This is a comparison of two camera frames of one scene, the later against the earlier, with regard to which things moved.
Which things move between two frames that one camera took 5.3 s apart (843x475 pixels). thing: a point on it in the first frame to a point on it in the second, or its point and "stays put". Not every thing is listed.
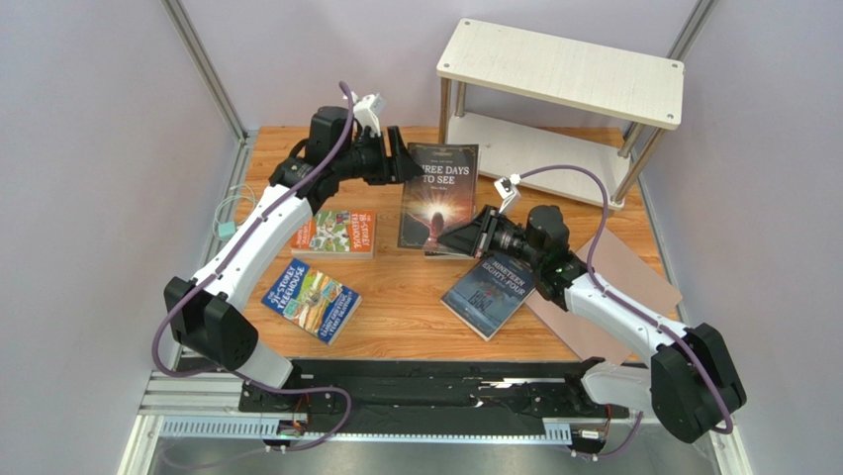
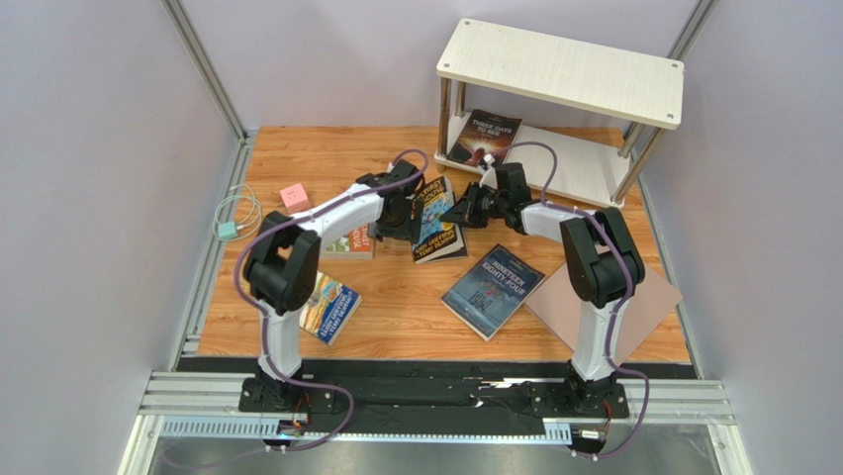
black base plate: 430,397 stays put
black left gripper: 400,167 to 409,230
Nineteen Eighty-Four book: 491,294 stays put
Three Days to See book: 441,197 to 484,135
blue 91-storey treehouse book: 312,301 stays put
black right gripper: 489,231 to 472,205
